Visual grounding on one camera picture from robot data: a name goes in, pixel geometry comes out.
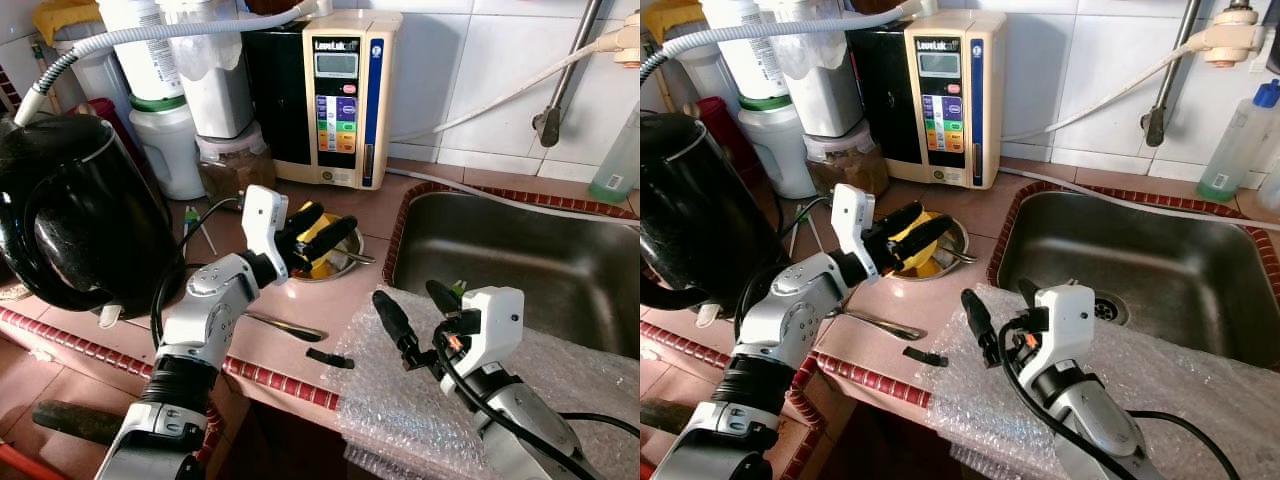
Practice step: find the beige tap diverter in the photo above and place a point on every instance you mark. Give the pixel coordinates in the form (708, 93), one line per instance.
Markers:
(625, 42)
(1232, 40)

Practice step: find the yellow cloth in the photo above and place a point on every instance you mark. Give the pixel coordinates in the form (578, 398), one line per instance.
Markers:
(65, 18)
(670, 18)

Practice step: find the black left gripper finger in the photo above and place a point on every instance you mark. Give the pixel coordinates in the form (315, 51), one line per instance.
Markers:
(895, 220)
(305, 220)
(920, 242)
(328, 240)

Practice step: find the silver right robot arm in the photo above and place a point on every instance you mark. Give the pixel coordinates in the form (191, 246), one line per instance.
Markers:
(530, 430)
(1100, 430)

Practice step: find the dark green cylinder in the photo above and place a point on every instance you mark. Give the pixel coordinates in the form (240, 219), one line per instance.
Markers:
(80, 422)
(662, 416)

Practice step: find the clear soap bottle blue cap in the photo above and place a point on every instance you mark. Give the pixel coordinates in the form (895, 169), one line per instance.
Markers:
(615, 160)
(1235, 150)

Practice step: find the small clear bottle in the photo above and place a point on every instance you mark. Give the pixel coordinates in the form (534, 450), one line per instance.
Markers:
(1270, 190)

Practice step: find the clear bubble wrap sheet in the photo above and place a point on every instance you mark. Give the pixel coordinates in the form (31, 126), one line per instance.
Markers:
(400, 425)
(1150, 400)

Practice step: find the small black clip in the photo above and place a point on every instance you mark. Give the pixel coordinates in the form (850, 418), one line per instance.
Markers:
(330, 358)
(925, 357)

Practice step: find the red plastic container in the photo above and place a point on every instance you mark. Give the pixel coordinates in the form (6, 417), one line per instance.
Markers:
(110, 125)
(722, 125)

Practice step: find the yellow plastic bowl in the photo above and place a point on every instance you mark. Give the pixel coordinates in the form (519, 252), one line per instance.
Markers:
(925, 268)
(322, 269)

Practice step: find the brown filled jar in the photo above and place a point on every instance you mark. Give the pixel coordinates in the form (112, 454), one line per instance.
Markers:
(848, 165)
(235, 165)

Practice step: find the white labelled bottle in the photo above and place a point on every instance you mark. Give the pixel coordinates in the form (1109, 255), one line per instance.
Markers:
(745, 50)
(140, 50)

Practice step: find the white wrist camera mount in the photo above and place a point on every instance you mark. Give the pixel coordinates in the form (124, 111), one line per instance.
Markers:
(852, 215)
(1065, 320)
(262, 215)
(495, 320)

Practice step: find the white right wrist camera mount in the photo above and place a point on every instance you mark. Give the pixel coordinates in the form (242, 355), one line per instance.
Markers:
(495, 320)
(1065, 320)

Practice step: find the white plastic container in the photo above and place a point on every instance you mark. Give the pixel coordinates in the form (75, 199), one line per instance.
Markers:
(695, 75)
(90, 75)

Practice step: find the black wall fixture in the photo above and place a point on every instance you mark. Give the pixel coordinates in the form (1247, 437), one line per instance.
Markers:
(1273, 35)

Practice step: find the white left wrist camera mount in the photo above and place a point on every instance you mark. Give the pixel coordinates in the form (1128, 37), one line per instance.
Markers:
(262, 215)
(852, 215)

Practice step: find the white canister green lid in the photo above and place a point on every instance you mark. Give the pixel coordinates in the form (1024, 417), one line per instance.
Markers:
(165, 150)
(775, 150)

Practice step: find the black electric kettle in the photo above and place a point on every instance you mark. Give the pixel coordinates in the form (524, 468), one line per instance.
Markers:
(700, 215)
(80, 220)

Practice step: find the steel tap pipe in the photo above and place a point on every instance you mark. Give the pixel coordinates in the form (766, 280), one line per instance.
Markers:
(565, 70)
(1172, 70)

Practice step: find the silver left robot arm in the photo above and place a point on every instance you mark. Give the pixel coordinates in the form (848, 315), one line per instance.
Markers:
(780, 325)
(200, 325)

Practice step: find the beige water ionizer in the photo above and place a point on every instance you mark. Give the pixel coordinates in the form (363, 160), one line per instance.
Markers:
(350, 100)
(955, 100)

